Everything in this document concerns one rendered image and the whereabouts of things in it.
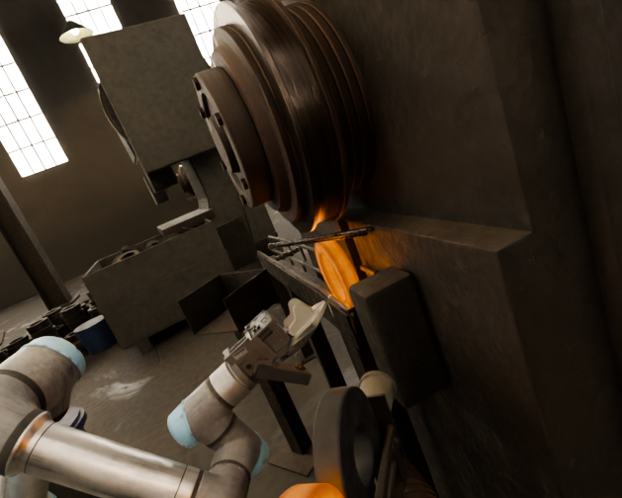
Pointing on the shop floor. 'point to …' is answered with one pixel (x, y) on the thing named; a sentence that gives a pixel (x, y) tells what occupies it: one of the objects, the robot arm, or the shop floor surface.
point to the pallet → (61, 321)
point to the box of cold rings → (154, 282)
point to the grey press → (172, 127)
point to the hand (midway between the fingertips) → (322, 308)
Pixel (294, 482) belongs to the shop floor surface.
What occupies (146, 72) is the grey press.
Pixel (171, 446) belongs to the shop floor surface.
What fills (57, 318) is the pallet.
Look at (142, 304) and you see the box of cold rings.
